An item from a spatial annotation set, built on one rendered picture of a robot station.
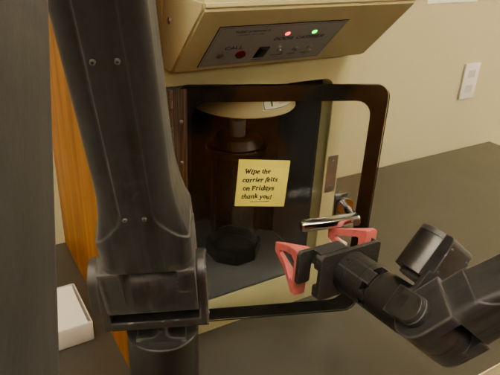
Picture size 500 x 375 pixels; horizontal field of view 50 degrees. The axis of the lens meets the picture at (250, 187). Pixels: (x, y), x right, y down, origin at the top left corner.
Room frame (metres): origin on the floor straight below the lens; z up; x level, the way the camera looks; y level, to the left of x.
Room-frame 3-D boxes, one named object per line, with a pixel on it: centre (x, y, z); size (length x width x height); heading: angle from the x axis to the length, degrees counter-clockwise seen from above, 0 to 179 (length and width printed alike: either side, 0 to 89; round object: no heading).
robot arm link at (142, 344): (0.34, 0.07, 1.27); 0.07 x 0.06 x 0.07; 6
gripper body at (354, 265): (0.56, -0.15, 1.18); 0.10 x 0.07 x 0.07; 124
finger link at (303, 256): (0.60, -0.08, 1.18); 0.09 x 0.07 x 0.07; 34
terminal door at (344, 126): (0.71, -0.04, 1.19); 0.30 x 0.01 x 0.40; 101
